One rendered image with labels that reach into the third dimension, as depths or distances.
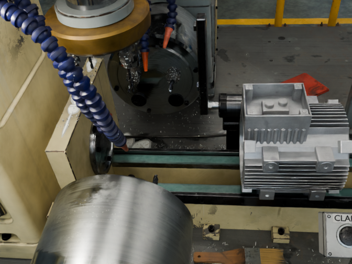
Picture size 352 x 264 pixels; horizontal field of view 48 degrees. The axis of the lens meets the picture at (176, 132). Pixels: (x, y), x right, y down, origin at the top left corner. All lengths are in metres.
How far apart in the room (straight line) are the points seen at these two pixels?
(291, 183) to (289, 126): 0.12
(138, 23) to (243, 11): 2.98
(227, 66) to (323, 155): 0.77
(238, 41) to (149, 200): 1.11
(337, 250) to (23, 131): 0.61
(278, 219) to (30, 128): 0.58
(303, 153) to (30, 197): 0.56
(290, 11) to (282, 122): 2.90
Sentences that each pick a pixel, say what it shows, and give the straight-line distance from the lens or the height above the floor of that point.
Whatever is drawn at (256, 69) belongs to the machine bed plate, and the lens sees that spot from 1.47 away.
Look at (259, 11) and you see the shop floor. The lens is 3.62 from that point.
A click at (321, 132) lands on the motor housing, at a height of 1.09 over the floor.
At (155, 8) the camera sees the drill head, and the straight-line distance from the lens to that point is 1.08.
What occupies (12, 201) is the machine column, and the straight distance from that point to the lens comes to 0.85.
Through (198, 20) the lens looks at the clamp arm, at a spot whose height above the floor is 1.25.
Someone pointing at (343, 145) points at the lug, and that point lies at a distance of 0.81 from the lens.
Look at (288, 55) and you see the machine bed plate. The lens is 1.56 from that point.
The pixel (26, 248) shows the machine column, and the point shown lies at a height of 0.87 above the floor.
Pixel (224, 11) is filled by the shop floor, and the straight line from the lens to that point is 3.62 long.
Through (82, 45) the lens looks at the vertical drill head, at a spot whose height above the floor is 1.32.
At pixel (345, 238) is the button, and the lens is 0.70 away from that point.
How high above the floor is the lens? 1.64
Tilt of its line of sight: 43 degrees down
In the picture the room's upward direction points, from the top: 6 degrees counter-clockwise
